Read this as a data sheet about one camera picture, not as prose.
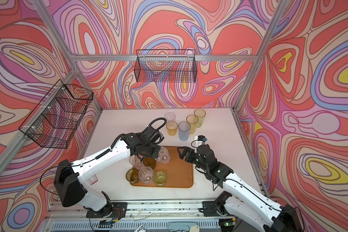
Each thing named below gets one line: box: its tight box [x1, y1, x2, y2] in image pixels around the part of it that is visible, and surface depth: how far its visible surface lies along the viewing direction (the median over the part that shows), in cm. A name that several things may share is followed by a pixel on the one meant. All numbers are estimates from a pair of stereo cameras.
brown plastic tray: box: [131, 145, 194, 189], surface depth 86 cm
